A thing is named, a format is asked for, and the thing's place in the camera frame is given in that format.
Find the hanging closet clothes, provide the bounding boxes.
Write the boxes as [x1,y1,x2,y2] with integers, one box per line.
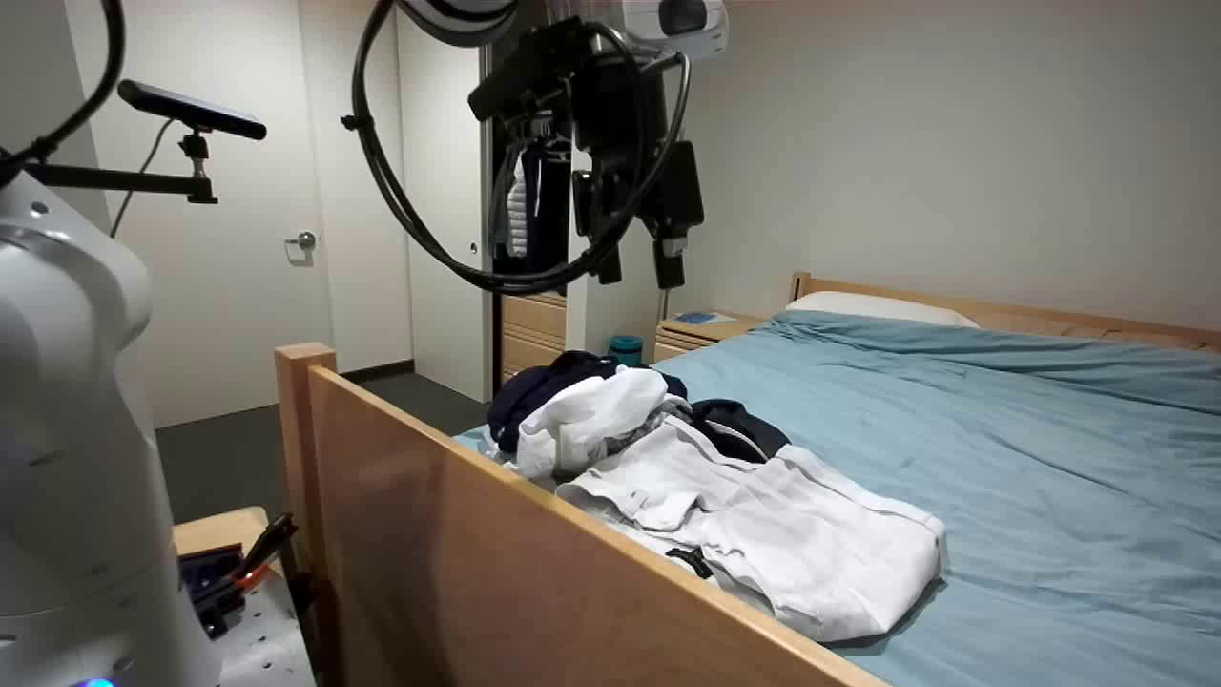
[487,129,569,280]

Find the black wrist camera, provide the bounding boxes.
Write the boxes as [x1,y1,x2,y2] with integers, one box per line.
[466,14,603,144]

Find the black tool organizer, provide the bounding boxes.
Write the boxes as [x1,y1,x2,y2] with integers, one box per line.
[174,544,289,640]

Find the folded white garment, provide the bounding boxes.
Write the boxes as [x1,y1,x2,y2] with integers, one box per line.
[553,411,949,647]

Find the wooden bed frame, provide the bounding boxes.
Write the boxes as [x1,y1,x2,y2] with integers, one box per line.
[274,271,1221,687]

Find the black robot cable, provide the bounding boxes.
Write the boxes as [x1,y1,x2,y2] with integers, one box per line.
[0,0,692,299]

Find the blue bed sheet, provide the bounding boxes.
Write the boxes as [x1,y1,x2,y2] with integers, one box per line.
[454,311,1221,687]

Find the white pillow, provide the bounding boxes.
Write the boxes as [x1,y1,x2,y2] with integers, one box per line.
[781,288,983,337]

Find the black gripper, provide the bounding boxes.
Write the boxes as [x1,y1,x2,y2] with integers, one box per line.
[569,54,710,295]

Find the black marker pen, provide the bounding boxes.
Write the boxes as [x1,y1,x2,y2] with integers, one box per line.
[234,513,302,583]

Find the black camera stand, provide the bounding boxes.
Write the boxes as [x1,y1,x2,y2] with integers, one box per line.
[21,125,220,208]

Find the crumpled white garment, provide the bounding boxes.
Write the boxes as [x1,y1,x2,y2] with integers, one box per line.
[513,364,676,484]

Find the wooden nightstand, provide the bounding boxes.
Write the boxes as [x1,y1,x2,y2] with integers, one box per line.
[651,311,759,364]

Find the white closet door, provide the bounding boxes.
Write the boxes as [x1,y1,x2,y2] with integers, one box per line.
[394,0,497,405]

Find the wooden drawer chest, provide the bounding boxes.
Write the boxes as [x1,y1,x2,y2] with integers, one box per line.
[499,290,569,377]

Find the small wooden box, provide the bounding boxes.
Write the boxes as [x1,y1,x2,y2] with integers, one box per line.
[169,503,274,566]

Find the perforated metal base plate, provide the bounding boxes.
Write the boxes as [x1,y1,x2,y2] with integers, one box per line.
[205,583,319,687]

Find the black bar camera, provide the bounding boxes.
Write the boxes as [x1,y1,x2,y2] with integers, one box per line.
[113,75,270,144]

